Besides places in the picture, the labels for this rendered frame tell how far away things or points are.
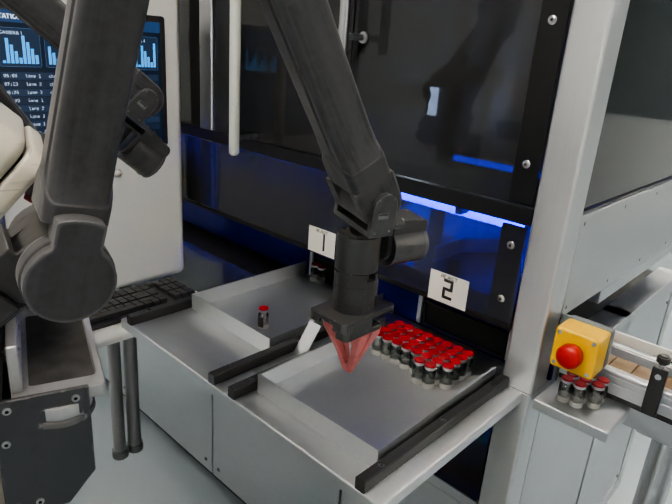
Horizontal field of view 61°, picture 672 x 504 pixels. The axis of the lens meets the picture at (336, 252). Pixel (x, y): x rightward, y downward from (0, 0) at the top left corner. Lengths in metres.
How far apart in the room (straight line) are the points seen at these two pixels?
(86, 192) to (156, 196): 1.06
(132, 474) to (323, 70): 1.84
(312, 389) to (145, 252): 0.76
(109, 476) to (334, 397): 1.37
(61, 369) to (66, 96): 0.39
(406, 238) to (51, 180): 0.43
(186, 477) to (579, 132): 1.73
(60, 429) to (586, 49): 0.87
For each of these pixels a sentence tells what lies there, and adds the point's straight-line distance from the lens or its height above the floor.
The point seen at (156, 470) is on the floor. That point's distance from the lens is 2.25.
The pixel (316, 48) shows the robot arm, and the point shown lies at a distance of 0.59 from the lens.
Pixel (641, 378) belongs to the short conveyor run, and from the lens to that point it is 1.16.
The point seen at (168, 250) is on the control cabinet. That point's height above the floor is 0.88.
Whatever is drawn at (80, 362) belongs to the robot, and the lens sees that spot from 0.81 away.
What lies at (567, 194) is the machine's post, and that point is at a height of 1.25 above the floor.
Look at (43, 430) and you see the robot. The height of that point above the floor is 1.00.
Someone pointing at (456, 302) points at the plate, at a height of 1.00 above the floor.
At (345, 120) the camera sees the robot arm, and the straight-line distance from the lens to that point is 0.63.
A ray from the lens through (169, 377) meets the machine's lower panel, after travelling 2.09.
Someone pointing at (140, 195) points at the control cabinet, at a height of 1.05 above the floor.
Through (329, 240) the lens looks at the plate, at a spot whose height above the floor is 1.03.
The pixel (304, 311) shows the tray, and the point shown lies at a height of 0.88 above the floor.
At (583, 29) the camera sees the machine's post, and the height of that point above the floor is 1.49.
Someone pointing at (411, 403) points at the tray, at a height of 0.88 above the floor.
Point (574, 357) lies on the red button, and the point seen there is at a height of 1.00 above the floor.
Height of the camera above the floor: 1.44
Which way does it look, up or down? 20 degrees down
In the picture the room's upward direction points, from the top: 4 degrees clockwise
